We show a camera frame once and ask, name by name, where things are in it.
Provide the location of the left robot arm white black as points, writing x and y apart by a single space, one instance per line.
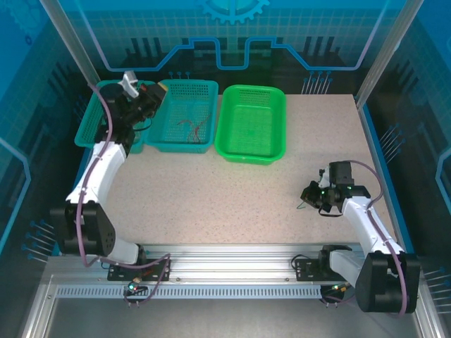
102 169

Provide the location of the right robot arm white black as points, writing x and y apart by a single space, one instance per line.
363 222

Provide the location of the teal perforated plastic basket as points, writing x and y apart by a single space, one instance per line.
86 130
183 105

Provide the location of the green perforated plastic basket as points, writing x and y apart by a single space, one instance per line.
250 123

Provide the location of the connector with green light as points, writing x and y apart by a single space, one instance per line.
340 288
133 288

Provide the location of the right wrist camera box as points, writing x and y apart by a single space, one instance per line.
326 177

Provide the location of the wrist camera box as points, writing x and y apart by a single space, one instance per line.
326 177
128 84

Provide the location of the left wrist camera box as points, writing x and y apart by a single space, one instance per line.
128 84

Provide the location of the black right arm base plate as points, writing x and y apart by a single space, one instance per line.
306 271

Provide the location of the aluminium frame post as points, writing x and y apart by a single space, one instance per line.
70 35
384 53

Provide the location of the aluminium base frame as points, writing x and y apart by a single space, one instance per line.
229 257

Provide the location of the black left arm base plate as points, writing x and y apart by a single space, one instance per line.
158 269

